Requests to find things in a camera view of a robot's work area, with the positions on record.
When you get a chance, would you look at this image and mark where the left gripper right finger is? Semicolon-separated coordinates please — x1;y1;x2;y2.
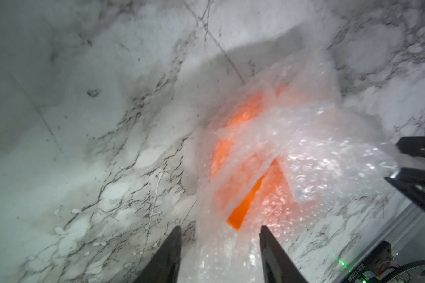
259;226;307;283

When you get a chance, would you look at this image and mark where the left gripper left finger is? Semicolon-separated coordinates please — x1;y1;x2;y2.
133;226;182;283

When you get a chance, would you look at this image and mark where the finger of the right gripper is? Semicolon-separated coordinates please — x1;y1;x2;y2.
396;136;425;158
384;167;425;213

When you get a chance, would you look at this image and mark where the bubble wrap around orange plate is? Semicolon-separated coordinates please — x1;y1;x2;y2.
197;50;400;283

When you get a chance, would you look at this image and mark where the right base circuit board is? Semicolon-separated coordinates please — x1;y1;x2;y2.
355;261;397;283

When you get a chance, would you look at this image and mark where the aluminium front rail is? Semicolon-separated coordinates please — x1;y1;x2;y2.
341;204;425;260

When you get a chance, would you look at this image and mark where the right corrugated cable conduit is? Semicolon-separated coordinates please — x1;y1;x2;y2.
382;259;425;283

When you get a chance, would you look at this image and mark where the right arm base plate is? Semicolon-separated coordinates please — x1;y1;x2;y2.
340;241;392;283

